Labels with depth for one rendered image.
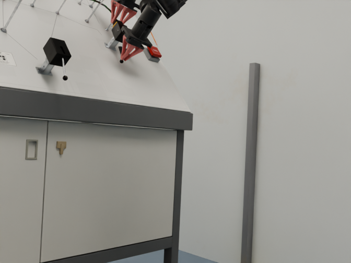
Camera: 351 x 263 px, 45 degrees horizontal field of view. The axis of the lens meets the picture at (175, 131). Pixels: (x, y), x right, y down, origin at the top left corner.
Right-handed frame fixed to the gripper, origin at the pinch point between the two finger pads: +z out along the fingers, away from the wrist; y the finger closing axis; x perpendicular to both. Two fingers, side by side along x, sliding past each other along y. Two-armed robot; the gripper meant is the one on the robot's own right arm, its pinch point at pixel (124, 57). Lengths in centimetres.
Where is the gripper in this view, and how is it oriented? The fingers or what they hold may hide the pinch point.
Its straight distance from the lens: 146.6
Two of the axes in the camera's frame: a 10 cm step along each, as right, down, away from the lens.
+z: -5.5, 7.4, 3.9
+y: -7.2, -1.9, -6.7
